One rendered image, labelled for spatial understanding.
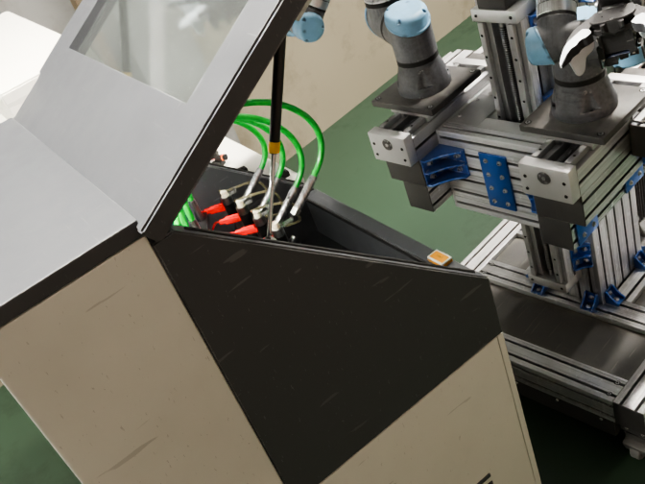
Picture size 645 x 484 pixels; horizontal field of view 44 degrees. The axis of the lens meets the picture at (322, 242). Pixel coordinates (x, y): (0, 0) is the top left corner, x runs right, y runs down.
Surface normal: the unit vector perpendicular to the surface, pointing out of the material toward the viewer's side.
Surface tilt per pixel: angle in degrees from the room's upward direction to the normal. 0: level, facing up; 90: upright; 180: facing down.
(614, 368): 0
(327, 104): 90
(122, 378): 90
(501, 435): 90
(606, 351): 0
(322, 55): 90
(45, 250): 0
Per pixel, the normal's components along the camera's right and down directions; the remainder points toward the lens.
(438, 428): 0.55, 0.33
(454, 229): -0.31, -0.77
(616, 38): -0.31, 0.64
